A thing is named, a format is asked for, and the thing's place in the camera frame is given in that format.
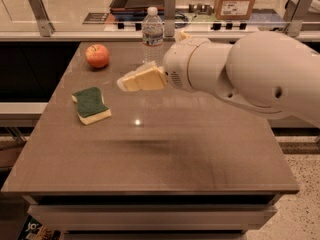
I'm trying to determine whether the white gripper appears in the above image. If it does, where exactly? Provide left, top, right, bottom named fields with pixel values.
left=117, top=30, right=209, bottom=92

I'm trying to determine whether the red apple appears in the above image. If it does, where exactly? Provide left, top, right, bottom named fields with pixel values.
left=85, top=44, right=109, bottom=68

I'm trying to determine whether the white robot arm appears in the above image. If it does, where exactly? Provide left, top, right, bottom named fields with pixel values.
left=117, top=31, right=320, bottom=127

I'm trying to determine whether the clear plastic water bottle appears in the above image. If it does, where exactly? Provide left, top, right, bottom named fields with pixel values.
left=142, top=7, right=164, bottom=66

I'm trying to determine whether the brown cardboard box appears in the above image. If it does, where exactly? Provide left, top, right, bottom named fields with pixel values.
left=214, top=0, right=256, bottom=20

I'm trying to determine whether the green and yellow sponge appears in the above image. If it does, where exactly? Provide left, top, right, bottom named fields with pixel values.
left=72, top=87, right=111, bottom=125

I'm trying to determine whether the white drawer front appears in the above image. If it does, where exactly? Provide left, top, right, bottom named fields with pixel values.
left=28, top=205, right=276, bottom=232

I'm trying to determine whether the colourful package on floor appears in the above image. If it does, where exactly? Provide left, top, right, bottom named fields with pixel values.
left=17, top=216, right=62, bottom=240

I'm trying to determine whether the middle metal glass bracket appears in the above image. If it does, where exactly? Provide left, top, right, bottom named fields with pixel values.
left=164, top=0, right=176, bottom=37

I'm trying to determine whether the metal glass bracket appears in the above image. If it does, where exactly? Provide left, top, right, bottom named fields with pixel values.
left=284, top=0, right=316, bottom=37
left=164, top=0, right=176, bottom=37
left=28, top=0, right=55, bottom=37

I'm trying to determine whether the left metal glass bracket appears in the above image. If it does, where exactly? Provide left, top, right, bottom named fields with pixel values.
left=28, top=0, right=55, bottom=37

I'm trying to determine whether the right metal glass bracket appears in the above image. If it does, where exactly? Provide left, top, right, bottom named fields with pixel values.
left=284, top=0, right=316, bottom=37

